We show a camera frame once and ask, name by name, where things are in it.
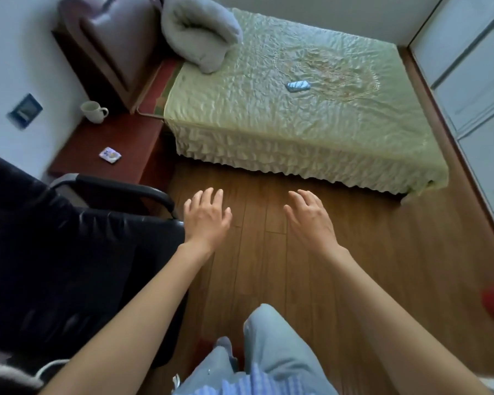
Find person's left hand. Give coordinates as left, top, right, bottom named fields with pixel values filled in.
left=183, top=187, right=233, bottom=255

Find person's right hand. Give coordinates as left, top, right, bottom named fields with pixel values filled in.
left=283, top=189, right=340, bottom=258

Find red wooden nightstand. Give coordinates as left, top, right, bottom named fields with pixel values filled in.
left=47, top=112, right=176, bottom=202

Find printed tissue packet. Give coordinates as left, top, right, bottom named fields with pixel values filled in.
left=98, top=146, right=121, bottom=165

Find white ceramic mug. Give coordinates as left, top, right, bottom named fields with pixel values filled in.
left=80, top=100, right=109, bottom=125

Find person's left forearm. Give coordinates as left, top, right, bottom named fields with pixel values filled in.
left=39, top=242, right=215, bottom=395

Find person's right forearm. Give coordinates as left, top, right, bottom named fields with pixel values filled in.
left=319, top=244, right=494, bottom=395

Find person's grey trousers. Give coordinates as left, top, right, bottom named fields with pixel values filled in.
left=172, top=303, right=338, bottom=395

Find person's blue checked shirt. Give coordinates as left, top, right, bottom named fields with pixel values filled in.
left=222, top=362, right=313, bottom=395

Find bed with green bedspread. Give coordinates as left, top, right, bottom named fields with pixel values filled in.
left=162, top=7, right=450, bottom=202

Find red patterned mattress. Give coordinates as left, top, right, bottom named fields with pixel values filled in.
left=136, top=57, right=186, bottom=120

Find black leather office chair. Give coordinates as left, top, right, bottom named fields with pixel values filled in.
left=0, top=148, right=190, bottom=371

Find grey folded pillow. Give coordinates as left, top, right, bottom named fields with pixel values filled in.
left=160, top=0, right=244, bottom=75

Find white wardrobe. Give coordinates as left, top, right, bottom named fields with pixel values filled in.
left=407, top=0, right=494, bottom=225

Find blue framed wall socket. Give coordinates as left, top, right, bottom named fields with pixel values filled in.
left=7, top=93, right=44, bottom=131

